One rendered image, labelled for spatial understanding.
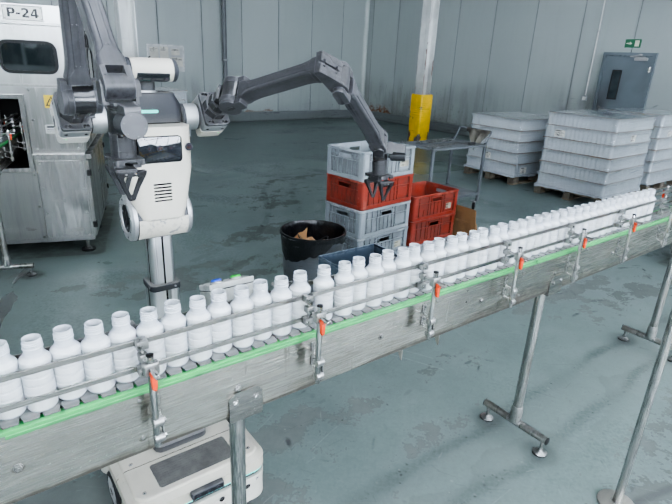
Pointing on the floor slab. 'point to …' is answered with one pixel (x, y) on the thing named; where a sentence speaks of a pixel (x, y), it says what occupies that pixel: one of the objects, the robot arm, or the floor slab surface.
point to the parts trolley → (451, 159)
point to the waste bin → (308, 257)
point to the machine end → (45, 137)
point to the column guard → (419, 117)
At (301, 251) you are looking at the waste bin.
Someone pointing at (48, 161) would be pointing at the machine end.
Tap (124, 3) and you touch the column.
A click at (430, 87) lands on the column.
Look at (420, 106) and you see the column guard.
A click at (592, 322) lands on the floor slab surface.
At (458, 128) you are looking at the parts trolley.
